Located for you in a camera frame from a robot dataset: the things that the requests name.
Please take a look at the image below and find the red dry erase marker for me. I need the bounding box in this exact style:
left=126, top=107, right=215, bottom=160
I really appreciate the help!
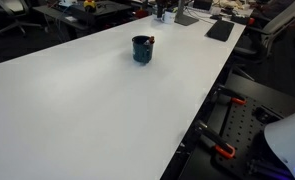
left=144, top=36, right=155, bottom=45

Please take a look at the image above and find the black mouse pad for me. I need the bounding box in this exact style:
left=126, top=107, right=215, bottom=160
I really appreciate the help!
left=206, top=20, right=234, bottom=42

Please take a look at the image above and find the orange black clamp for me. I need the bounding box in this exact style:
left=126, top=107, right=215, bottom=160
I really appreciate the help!
left=196, top=120, right=235, bottom=159
left=216, top=85, right=246, bottom=105

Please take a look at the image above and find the grey office chair left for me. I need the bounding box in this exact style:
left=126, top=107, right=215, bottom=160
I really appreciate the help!
left=0, top=0, right=41, bottom=35

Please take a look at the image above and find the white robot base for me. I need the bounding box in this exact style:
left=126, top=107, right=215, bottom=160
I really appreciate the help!
left=264, top=113, right=295, bottom=178

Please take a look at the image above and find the grey office chair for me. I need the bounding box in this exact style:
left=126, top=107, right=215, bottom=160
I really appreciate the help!
left=233, top=0, right=295, bottom=64
left=0, top=0, right=41, bottom=35

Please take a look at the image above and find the dark teal mug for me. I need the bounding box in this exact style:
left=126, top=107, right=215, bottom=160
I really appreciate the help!
left=132, top=35, right=154, bottom=64

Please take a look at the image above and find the grey office chair right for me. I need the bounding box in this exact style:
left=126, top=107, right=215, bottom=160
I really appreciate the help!
left=233, top=0, right=295, bottom=64

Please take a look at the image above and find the black side desk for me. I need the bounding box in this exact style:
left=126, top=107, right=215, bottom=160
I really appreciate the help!
left=34, top=0, right=132, bottom=39

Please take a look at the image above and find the near orange black clamp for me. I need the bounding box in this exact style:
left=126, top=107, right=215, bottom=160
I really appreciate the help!
left=196, top=120, right=235, bottom=159

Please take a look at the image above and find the yellow red emergency button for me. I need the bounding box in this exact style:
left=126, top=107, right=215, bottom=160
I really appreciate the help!
left=83, top=0, right=96, bottom=9

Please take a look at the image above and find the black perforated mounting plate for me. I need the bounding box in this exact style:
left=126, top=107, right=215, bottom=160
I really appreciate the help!
left=213, top=96, right=289, bottom=180

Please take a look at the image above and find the grey monitor stand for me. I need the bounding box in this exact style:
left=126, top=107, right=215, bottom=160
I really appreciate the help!
left=174, top=0, right=198, bottom=26

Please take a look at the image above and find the far orange black clamp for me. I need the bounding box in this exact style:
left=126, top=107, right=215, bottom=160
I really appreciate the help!
left=216, top=85, right=246, bottom=105

